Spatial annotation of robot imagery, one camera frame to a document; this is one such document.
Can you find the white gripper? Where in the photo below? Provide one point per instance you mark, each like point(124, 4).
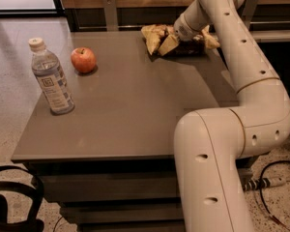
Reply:
point(185, 30)

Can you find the brown chip bag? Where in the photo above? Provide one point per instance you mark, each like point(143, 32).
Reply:
point(151, 34)

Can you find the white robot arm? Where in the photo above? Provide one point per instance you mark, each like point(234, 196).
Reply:
point(208, 142)

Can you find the clear plastic water bottle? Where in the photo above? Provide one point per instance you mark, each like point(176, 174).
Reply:
point(49, 73)

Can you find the red apple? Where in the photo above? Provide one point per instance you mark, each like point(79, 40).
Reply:
point(83, 59)

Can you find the grey drawer cabinet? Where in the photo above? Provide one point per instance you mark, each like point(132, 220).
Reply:
point(109, 163)

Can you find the white power strip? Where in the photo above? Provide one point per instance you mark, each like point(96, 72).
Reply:
point(264, 183)

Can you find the right metal wall bracket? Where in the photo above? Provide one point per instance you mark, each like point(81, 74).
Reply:
point(247, 10)

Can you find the metal wall bracket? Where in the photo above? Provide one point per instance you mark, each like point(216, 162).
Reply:
point(247, 10)
point(110, 15)

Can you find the left metal wall bracket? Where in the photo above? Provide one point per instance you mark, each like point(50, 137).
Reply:
point(110, 15)

